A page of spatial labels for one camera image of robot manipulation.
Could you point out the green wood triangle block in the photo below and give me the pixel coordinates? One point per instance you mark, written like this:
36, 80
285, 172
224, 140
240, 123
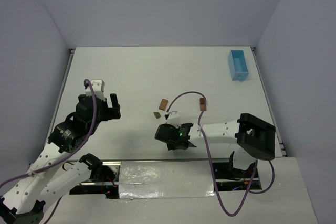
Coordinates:
157, 115

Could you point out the silver reflective tape sheet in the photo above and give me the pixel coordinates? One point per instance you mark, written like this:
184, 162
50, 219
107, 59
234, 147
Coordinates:
154, 180

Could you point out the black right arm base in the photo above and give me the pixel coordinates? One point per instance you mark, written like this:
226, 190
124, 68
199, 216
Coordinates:
231, 179

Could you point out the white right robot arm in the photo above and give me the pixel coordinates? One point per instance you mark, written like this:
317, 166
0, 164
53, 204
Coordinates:
253, 138

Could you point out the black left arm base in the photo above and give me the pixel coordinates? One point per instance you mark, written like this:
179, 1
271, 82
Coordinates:
105, 184

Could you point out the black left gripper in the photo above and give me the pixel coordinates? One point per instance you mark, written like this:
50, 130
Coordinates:
111, 110

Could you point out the tan wood rectangular block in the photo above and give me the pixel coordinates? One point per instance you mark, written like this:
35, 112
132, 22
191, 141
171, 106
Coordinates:
203, 107

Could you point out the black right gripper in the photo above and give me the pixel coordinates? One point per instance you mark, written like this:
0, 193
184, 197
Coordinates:
163, 135

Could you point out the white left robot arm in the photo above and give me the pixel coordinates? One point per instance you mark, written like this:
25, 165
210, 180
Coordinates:
33, 194

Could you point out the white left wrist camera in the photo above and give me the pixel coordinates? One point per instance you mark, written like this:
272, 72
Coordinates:
98, 88

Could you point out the blue plastic box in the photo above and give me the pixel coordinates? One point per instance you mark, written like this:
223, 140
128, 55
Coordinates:
237, 65

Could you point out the light wood rectangular block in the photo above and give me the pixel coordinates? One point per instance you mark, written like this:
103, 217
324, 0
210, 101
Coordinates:
163, 104

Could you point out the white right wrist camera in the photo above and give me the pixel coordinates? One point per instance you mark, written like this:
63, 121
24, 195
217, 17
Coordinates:
173, 118

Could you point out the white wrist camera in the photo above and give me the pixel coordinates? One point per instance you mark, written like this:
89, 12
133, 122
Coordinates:
98, 88
173, 118

